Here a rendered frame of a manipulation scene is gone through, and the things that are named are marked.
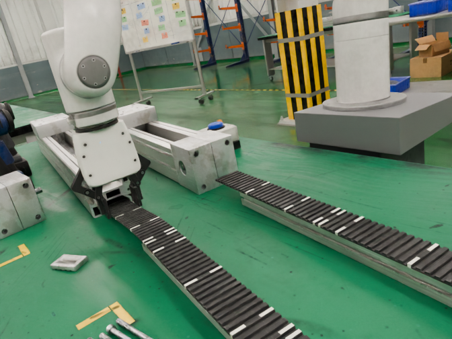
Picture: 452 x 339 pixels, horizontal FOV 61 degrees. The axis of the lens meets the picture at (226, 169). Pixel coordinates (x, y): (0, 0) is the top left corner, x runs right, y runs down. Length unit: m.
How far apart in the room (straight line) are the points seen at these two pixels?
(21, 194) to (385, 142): 0.73
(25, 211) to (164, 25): 5.84
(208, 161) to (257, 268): 0.31
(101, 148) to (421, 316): 0.53
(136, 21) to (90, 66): 6.36
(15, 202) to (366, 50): 0.79
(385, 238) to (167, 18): 6.16
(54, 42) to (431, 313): 0.61
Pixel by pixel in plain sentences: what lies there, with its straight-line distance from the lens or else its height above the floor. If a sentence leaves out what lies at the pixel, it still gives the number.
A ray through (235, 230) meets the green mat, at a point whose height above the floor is 0.78.
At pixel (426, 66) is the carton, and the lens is 5.61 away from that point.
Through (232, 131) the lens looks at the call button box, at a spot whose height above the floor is 0.83.
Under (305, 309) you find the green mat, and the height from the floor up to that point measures 0.78.
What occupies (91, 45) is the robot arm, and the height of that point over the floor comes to 1.09.
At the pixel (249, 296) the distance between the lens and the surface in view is 0.43.
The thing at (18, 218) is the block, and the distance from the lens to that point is 0.87.
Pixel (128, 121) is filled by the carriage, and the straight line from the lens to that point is 1.12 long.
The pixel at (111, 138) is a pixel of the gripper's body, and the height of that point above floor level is 0.94.
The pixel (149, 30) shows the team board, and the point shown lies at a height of 1.24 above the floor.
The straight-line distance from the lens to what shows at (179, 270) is 0.49.
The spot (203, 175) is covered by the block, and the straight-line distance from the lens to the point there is 0.77.
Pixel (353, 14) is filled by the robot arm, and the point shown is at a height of 1.05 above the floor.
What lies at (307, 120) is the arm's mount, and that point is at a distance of 0.95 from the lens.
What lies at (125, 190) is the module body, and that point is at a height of 0.81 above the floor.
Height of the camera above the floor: 1.08
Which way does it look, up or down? 20 degrees down
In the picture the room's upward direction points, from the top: 12 degrees counter-clockwise
